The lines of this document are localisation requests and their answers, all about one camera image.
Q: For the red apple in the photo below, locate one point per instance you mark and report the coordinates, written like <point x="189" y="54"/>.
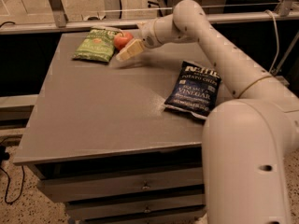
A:
<point x="121" y="41"/>

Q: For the blue salt vinegar chip bag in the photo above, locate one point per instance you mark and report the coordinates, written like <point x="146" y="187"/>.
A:
<point x="195" y="91"/>

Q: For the metal railing frame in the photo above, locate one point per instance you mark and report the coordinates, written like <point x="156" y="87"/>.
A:
<point x="29" y="16"/>

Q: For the top grey drawer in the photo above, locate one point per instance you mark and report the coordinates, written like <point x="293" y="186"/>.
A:
<point x="98" y="186"/>

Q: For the green jalapeno chip bag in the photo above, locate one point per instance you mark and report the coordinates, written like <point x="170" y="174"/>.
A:
<point x="98" y="45"/>

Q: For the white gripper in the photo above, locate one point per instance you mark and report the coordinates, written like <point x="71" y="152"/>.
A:
<point x="147" y="35"/>

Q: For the grey drawer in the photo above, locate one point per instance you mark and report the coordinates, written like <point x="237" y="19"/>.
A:
<point x="98" y="186"/>
<point x="189" y="213"/>
<point x="134" y="205"/>

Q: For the middle grey drawer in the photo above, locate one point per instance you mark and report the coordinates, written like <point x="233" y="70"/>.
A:
<point x="134" y="205"/>

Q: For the grey drawer cabinet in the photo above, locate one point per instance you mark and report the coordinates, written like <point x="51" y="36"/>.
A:
<point x="110" y="119"/>

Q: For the bottom grey drawer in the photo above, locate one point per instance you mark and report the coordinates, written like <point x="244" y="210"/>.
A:
<point x="189" y="213"/>

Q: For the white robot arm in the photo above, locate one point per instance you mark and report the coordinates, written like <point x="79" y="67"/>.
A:
<point x="245" y="139"/>

